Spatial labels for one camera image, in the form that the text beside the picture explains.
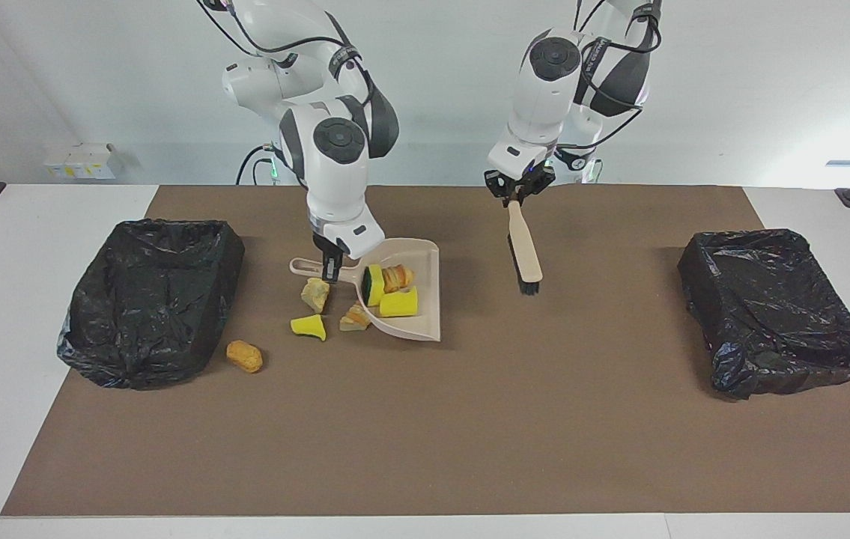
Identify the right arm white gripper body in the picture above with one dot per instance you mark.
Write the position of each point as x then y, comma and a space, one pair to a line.
353, 228

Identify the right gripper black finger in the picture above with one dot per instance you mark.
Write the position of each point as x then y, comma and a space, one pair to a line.
336, 263
323, 258

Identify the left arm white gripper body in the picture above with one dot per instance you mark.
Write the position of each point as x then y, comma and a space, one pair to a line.
518, 159

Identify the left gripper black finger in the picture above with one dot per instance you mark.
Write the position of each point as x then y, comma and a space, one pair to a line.
538, 183
498, 186

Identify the pale dumpling toy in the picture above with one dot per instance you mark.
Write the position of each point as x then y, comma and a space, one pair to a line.
314, 293

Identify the yellow sponge piece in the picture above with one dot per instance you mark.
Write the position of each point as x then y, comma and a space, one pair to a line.
308, 326
374, 284
399, 302

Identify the orange striped croissant toy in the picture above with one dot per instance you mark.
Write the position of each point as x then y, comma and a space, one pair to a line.
397, 278
353, 318

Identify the beige plastic dustpan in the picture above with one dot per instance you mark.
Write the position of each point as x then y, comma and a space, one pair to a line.
424, 299

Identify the brown fried nugget toy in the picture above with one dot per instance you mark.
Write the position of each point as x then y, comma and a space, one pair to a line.
245, 356

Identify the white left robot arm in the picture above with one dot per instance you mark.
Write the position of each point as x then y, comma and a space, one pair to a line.
544, 97

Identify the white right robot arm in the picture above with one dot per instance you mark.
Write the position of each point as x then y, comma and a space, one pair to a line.
327, 187

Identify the black bag lined bin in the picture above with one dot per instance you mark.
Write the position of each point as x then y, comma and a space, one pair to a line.
147, 314
769, 314

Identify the brown table mat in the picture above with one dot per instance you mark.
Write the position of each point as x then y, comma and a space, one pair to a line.
544, 412

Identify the white wall socket box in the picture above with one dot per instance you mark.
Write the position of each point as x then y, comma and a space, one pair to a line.
84, 161

